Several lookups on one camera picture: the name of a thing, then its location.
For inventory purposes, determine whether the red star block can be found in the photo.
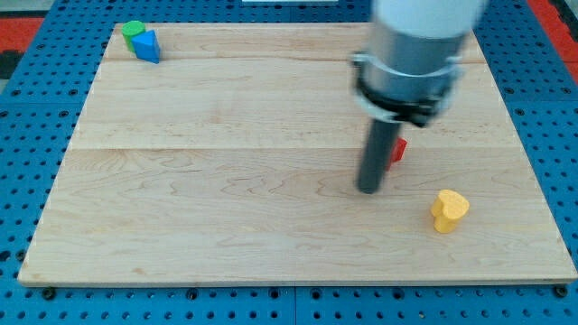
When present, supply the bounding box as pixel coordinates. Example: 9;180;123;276
387;137;407;171

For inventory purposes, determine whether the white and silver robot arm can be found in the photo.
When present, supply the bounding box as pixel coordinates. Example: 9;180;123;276
352;0;488;127

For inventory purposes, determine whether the yellow heart block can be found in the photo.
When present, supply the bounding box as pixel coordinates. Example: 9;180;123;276
430;190;471;234

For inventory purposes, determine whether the light wooden board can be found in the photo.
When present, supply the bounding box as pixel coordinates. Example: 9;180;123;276
18;23;577;287

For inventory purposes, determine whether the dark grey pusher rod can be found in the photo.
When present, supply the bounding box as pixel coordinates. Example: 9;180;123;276
357;119;401;194

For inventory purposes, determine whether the blue triangle block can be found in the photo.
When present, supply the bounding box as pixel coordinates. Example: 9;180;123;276
131;30;161;64

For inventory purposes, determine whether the green cylinder block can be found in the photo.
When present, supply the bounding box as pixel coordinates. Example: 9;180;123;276
121;20;146;52

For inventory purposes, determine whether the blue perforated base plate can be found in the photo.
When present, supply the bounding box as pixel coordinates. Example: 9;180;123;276
1;0;577;324

